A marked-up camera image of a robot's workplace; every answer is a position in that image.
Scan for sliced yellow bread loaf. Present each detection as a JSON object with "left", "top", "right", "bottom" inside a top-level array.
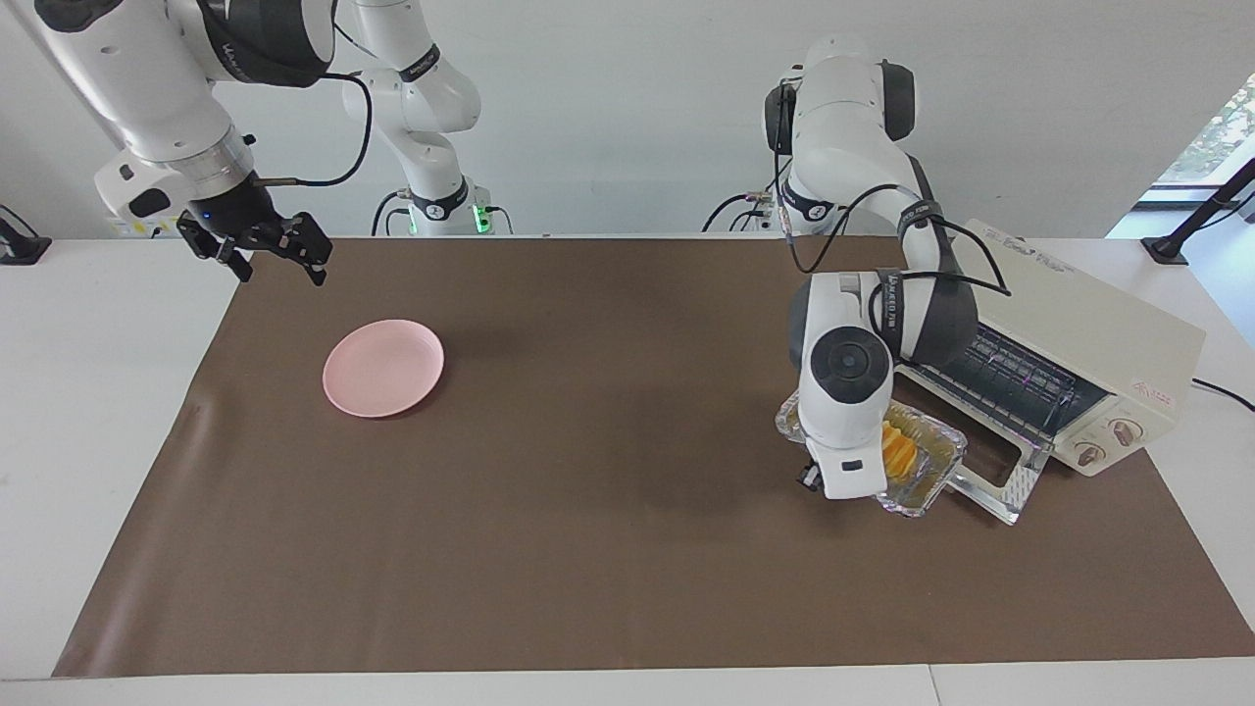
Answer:
[{"left": 879, "top": 420, "right": 929, "bottom": 483}]

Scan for black left base cables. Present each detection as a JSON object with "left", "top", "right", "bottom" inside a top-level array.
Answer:
[{"left": 700, "top": 186, "right": 797, "bottom": 235}]

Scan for cream white toaster oven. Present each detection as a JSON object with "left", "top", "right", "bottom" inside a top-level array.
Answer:
[{"left": 894, "top": 218, "right": 1207, "bottom": 479}]

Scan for black oven power cord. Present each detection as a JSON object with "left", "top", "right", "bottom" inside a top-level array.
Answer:
[{"left": 1190, "top": 378, "right": 1255, "bottom": 414}]

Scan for black right base cables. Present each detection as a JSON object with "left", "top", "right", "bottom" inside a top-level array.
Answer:
[{"left": 369, "top": 188, "right": 515, "bottom": 237}]

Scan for small black table clamp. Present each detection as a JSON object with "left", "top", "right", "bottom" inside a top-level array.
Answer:
[{"left": 0, "top": 203, "right": 53, "bottom": 267}]

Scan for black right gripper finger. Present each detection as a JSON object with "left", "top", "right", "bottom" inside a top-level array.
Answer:
[
  {"left": 282, "top": 211, "right": 333, "bottom": 288},
  {"left": 201, "top": 235, "right": 256, "bottom": 284}
]

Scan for silver glass oven door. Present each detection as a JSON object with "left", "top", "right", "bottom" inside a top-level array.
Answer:
[{"left": 943, "top": 390, "right": 1056, "bottom": 527}]

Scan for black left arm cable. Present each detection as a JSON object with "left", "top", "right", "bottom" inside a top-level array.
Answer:
[{"left": 773, "top": 76, "right": 1013, "bottom": 297}]

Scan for brown paper table mat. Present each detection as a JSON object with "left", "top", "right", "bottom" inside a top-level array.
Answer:
[{"left": 51, "top": 235, "right": 1255, "bottom": 679}]

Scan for aluminium foil tray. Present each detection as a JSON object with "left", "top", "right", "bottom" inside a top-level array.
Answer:
[{"left": 774, "top": 389, "right": 968, "bottom": 519}]

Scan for window with green outside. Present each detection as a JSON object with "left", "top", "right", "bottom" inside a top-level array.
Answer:
[{"left": 1155, "top": 71, "right": 1255, "bottom": 189}]

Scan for pink round plate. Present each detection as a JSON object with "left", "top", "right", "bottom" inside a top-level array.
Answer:
[{"left": 322, "top": 319, "right": 445, "bottom": 420}]

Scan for black base cables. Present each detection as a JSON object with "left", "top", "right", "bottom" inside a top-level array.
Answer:
[
  {"left": 369, "top": 188, "right": 515, "bottom": 237},
  {"left": 700, "top": 186, "right": 797, "bottom": 235}
]

